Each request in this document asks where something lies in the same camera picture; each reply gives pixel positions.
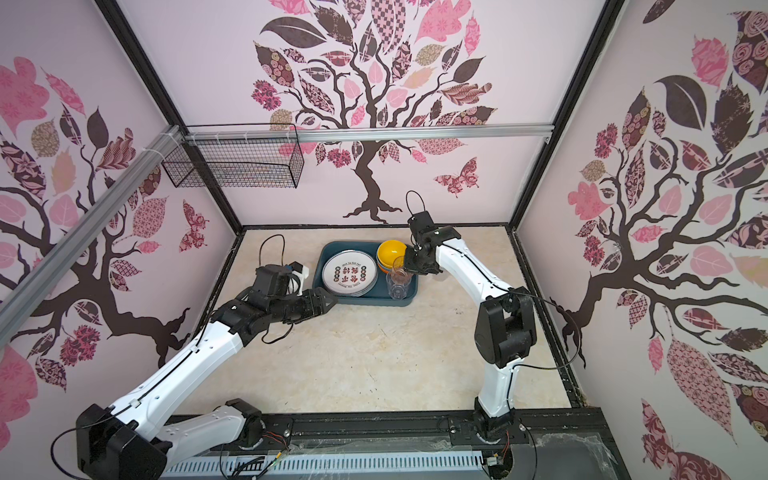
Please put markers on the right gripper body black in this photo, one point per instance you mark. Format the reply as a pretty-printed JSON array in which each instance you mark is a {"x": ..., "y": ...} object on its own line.
[{"x": 414, "y": 263}]

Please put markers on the black wire basket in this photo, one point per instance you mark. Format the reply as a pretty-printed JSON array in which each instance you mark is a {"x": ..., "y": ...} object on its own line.
[{"x": 254, "y": 155}]

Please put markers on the teal plastic bin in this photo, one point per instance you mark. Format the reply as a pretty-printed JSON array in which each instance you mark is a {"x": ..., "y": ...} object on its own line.
[{"x": 378, "y": 295}]

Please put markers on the yellow plastic bowl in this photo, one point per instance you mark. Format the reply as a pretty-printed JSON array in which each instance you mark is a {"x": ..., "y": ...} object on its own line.
[{"x": 389, "y": 251}]

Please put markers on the pinkish clear cup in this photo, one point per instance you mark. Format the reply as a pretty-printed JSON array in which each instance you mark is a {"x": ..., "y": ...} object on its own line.
[{"x": 399, "y": 270}]

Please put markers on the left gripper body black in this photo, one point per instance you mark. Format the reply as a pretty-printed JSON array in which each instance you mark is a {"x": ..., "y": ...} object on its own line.
[{"x": 290, "y": 309}]

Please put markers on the aluminium rail back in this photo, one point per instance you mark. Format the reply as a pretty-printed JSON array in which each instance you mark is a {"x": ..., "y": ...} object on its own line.
[{"x": 378, "y": 134}]

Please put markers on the aluminium rail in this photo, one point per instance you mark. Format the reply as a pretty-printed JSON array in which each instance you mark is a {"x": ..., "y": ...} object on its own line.
[
  {"x": 378, "y": 134},
  {"x": 24, "y": 299}
]

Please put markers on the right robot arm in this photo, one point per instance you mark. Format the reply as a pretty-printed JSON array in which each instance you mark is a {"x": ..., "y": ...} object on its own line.
[{"x": 505, "y": 328}]

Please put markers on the aluminium rail left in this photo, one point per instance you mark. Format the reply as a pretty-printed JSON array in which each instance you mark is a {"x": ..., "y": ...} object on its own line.
[{"x": 24, "y": 299}]

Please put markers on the white vented cable duct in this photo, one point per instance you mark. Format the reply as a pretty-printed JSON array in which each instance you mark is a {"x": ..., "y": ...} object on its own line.
[{"x": 327, "y": 466}]

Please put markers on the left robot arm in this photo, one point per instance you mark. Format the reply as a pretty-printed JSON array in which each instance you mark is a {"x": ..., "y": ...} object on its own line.
[{"x": 133, "y": 437}]

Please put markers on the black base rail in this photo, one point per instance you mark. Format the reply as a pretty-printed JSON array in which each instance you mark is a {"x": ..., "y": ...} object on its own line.
[{"x": 574, "y": 443}]

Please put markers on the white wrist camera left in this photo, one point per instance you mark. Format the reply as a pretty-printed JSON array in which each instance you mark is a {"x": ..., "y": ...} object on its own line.
[{"x": 297, "y": 277}]

